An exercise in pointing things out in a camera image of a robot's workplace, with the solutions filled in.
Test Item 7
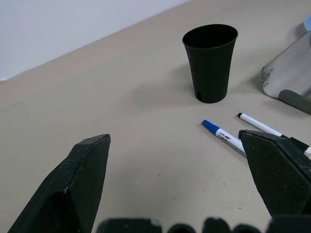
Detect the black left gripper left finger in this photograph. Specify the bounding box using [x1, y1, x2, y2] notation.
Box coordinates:
[7, 133, 111, 233]

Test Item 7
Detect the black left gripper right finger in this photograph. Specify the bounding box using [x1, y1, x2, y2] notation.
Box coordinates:
[238, 129, 311, 217]

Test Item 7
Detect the white marker with black cap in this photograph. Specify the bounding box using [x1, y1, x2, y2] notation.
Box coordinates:
[237, 112, 311, 154]

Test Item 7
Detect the white marker with blue cap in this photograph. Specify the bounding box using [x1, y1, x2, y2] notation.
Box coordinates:
[202, 119, 247, 158]

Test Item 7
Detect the grey rectangular block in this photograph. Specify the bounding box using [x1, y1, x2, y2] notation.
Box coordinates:
[261, 31, 311, 115]

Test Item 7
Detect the black plastic cup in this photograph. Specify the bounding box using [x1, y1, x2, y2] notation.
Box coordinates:
[182, 23, 239, 104]

